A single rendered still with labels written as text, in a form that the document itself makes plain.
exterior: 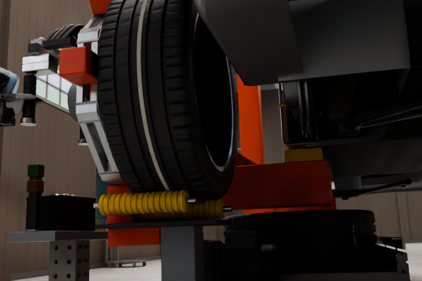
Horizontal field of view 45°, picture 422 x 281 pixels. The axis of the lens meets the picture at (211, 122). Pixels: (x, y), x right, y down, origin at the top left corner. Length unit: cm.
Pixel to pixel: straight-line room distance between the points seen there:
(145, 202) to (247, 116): 269
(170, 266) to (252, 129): 262
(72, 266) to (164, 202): 58
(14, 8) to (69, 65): 581
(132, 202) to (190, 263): 23
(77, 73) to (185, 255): 57
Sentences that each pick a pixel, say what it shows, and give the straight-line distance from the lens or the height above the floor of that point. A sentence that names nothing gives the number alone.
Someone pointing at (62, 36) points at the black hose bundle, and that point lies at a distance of 155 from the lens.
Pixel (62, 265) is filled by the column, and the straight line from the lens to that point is 187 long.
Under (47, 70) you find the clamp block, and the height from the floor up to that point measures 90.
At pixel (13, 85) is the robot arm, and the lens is 210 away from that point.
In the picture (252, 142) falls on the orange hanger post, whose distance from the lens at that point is 397.
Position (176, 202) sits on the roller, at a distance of 136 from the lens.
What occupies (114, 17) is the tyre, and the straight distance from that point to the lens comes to 138.
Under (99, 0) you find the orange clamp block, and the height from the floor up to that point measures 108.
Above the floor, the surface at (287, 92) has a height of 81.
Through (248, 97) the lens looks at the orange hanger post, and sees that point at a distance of 405.
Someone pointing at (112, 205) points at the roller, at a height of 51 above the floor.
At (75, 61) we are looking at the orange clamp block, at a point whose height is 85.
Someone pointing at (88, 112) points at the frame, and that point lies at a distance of 136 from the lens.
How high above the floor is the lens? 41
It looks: 13 degrees up
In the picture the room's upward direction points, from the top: 2 degrees counter-clockwise
